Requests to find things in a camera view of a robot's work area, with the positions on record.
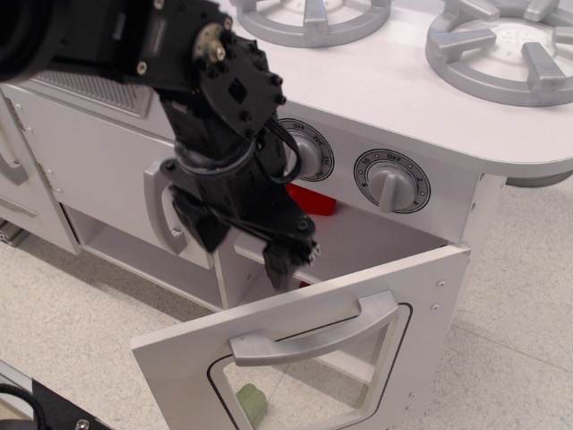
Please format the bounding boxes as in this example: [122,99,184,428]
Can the silver vent grille panel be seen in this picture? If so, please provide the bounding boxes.
[32,71,152,117]

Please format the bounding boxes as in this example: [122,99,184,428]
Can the red toy on upper shelf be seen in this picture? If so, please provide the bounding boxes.
[286,184,337,216]

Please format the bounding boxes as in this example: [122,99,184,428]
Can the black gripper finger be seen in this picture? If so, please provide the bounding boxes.
[263,244,295,291]
[172,187,229,253]

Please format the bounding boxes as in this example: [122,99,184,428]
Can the white toy kitchen unit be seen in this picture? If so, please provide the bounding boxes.
[1,1,572,429]

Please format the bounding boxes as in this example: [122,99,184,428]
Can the grey right control knob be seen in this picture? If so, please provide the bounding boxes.
[354,149,431,214]

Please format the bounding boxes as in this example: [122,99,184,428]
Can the grey middle control knob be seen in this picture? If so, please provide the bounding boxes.
[279,118,335,182]

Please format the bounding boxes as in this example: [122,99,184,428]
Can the silver right stove burner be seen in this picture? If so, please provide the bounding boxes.
[425,1,572,108]

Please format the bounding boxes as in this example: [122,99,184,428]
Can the grey control knob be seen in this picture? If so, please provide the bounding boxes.
[354,149,431,214]
[279,118,335,182]

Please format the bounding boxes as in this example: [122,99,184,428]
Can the white far left door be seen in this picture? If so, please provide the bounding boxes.
[1,95,80,254]

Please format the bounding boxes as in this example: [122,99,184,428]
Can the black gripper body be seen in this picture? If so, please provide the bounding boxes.
[161,159,319,266]

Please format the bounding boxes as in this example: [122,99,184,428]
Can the silver middle stove burner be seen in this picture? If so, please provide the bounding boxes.
[230,1,391,48]

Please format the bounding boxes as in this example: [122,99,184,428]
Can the white toy oven door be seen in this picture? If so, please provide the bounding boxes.
[131,245,470,429]

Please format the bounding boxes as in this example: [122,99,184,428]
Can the white cabinet door grey handle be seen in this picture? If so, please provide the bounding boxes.
[2,82,213,269]

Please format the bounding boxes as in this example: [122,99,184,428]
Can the silver stove burner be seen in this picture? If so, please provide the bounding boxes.
[230,1,391,48]
[425,1,572,108]

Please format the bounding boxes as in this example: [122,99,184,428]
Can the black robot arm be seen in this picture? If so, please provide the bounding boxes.
[1,1,319,292]

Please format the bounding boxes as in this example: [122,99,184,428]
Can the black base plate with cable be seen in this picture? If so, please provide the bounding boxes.
[0,378,113,430]

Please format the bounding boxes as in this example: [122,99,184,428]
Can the green toy bell pepper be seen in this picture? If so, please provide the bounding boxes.
[235,383,268,429]

